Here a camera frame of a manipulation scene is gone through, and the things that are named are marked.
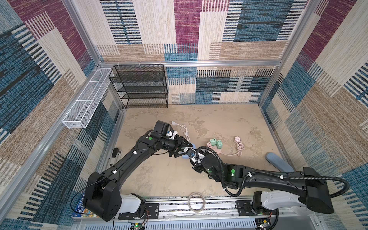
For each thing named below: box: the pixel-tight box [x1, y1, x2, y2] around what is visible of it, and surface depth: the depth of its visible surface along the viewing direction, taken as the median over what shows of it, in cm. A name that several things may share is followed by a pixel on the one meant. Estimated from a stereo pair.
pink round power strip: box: [210, 144, 222, 155], surface depth 94 cm
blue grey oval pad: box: [264, 151, 295, 173], surface depth 89 cm
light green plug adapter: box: [209, 138, 217, 146], surface depth 93 cm
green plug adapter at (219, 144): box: [216, 139, 223, 150], surface depth 93 cm
